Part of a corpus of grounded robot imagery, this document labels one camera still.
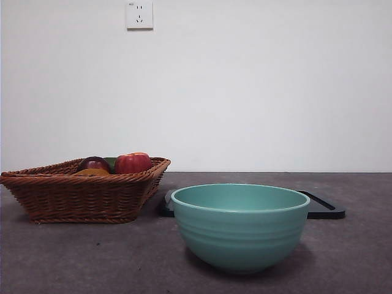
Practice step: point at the green leaf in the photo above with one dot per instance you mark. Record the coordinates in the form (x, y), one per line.
(111, 161)

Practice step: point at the teal ceramic bowl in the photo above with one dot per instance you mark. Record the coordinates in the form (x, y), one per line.
(242, 242)

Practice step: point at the dark rectangular tray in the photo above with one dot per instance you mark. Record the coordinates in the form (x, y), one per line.
(326, 211)

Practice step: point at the dark red apple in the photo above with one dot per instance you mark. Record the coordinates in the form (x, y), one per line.
(93, 162)

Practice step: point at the brown kiwi fruit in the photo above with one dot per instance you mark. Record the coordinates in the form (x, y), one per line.
(92, 171)

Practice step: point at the brown wicker basket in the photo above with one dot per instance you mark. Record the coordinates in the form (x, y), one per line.
(79, 196)

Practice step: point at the white wall socket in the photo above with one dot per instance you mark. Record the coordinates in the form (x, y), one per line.
(140, 15)

